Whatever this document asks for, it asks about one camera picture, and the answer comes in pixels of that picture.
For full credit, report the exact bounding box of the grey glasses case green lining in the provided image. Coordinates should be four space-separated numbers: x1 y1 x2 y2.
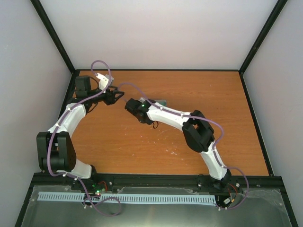
156 99 167 106

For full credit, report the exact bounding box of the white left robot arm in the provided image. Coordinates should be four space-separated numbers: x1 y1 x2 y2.
36 73 124 191

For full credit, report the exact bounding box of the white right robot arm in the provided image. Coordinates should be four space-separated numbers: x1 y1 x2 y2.
125 98 231 191

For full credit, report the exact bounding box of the grey metal front plate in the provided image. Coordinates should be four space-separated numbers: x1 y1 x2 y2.
29 186 291 227

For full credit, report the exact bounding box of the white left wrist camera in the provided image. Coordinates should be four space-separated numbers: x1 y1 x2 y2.
95 73 114 92

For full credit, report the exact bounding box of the black aluminium frame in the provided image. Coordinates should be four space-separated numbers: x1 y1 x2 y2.
15 0 298 227

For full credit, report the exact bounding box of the light blue slotted cable duct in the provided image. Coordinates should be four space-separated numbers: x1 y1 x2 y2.
37 192 216 206

